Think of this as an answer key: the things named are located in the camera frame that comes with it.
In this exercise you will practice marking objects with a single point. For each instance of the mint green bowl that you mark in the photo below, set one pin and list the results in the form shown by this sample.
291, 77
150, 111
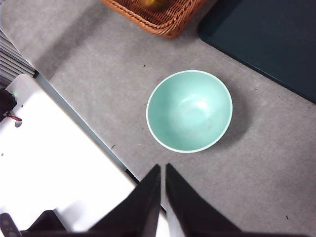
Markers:
190, 111

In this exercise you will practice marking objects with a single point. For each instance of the black device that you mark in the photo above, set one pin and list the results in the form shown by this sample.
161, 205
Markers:
6, 103

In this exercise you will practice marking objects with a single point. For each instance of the ribbed grey aluminium profile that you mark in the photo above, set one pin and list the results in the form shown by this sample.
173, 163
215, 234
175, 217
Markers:
12, 59

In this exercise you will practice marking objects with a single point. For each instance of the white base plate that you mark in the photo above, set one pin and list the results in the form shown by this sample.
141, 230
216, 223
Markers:
49, 160

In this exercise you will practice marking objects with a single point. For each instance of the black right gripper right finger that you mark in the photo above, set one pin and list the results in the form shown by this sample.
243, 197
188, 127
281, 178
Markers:
192, 212

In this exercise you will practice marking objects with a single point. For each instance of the yellow orange fruit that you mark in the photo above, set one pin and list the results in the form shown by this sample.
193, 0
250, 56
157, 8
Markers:
153, 3

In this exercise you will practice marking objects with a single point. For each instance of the brown wicker basket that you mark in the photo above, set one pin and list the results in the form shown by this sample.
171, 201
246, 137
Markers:
168, 22

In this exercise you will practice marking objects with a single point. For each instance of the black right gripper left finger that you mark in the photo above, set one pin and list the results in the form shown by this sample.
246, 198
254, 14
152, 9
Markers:
138, 212

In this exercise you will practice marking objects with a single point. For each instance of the black rectangular tray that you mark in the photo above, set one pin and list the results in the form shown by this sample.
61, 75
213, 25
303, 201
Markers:
271, 37

